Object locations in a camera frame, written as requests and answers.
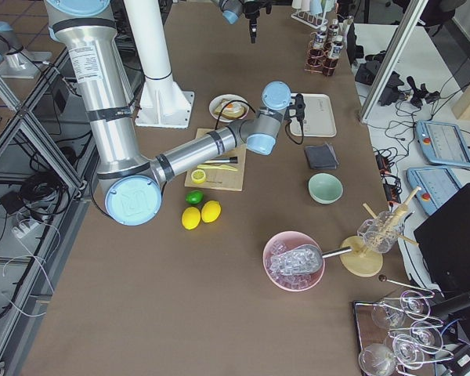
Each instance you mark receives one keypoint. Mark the bread slice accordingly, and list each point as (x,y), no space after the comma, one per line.
(219,110)
(238,114)

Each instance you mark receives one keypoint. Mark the white plate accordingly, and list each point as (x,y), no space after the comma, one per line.
(232,98)

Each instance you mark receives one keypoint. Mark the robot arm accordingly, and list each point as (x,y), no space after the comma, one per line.
(132,183)
(233,10)

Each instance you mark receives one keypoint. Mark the cream serving tray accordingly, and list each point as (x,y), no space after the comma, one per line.
(319,118)

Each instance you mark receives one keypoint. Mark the grey cloth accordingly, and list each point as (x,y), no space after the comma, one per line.
(321,157)

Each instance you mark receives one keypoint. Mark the copper bottle rack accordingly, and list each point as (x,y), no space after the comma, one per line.
(321,64)

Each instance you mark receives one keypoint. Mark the fried egg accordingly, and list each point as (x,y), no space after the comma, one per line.
(233,107)

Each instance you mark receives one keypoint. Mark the tea bottle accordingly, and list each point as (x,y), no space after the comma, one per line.
(332,30)
(318,42)
(335,51)

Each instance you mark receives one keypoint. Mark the metal muddler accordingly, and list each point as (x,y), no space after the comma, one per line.
(222,160)

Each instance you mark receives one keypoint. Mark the green bowl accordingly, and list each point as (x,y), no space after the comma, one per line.
(325,188)

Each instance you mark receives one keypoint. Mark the yellow plastic knife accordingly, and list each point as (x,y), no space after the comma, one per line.
(222,167)

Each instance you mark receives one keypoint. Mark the wooden cutting board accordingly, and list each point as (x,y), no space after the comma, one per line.
(222,180)

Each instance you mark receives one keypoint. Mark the half lemon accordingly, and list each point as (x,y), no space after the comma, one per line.
(198,176)

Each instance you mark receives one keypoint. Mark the yellow lemon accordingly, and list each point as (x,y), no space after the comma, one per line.
(191,218)
(211,211)

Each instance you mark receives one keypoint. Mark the pink bowl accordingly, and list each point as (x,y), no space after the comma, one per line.
(279,244)

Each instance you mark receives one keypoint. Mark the green lime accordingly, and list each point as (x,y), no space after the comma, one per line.
(194,197)

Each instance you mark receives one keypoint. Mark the glass mug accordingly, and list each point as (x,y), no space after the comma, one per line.
(381,233)

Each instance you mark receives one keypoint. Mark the metal ice scoop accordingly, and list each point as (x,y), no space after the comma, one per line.
(302,260)

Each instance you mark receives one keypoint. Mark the blue teach pendant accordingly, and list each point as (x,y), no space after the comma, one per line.
(438,184)
(443,143)

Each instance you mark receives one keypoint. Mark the wooden mug tree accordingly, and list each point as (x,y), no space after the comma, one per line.
(362,261)

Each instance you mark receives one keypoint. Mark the black monitor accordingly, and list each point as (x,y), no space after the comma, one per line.
(444,241)

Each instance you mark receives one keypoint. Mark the wine glass rack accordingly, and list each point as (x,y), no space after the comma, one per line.
(411,357)

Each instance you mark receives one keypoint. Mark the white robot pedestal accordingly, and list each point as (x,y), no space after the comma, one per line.
(162,103)

